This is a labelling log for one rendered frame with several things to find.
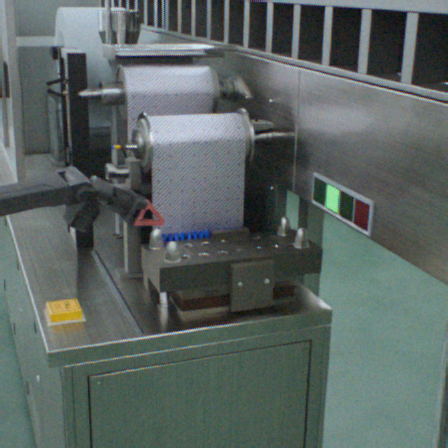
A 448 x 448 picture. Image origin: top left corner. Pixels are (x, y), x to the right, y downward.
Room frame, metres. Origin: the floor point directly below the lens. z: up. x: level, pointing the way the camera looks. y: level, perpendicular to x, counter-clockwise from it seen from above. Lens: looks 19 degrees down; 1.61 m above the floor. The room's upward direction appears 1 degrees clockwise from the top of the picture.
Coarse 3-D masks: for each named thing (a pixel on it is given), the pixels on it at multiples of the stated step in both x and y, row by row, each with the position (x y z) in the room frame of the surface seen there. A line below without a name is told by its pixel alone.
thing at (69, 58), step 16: (64, 48) 2.06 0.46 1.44; (64, 64) 2.06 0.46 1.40; (80, 64) 1.94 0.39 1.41; (64, 80) 1.93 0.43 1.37; (80, 80) 1.94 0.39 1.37; (64, 112) 2.06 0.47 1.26; (80, 112) 1.94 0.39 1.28; (64, 128) 2.06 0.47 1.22; (80, 128) 1.93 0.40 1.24; (64, 144) 2.06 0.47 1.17; (80, 144) 1.93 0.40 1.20; (64, 160) 2.06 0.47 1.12; (80, 160) 1.93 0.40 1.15; (80, 240) 1.93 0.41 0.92
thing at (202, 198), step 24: (192, 168) 1.70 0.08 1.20; (216, 168) 1.72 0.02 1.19; (240, 168) 1.74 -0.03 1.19; (168, 192) 1.68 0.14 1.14; (192, 192) 1.70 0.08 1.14; (216, 192) 1.72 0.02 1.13; (240, 192) 1.74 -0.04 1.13; (168, 216) 1.68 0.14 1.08; (192, 216) 1.70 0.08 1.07; (216, 216) 1.72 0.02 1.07; (240, 216) 1.74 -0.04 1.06
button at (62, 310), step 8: (48, 304) 1.49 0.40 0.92; (56, 304) 1.49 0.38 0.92; (64, 304) 1.49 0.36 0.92; (72, 304) 1.50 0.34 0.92; (48, 312) 1.47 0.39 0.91; (56, 312) 1.45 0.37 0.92; (64, 312) 1.46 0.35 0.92; (72, 312) 1.46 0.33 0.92; (80, 312) 1.47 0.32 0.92; (56, 320) 1.45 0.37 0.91; (64, 320) 1.45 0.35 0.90; (72, 320) 1.46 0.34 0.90
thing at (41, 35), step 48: (0, 0) 2.85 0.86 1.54; (48, 0) 2.60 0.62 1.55; (96, 0) 2.66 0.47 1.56; (144, 0) 2.72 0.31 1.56; (0, 48) 3.03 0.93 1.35; (48, 48) 2.60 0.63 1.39; (96, 48) 2.66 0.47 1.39; (48, 96) 2.59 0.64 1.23; (48, 144) 2.59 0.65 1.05; (96, 144) 2.65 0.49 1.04
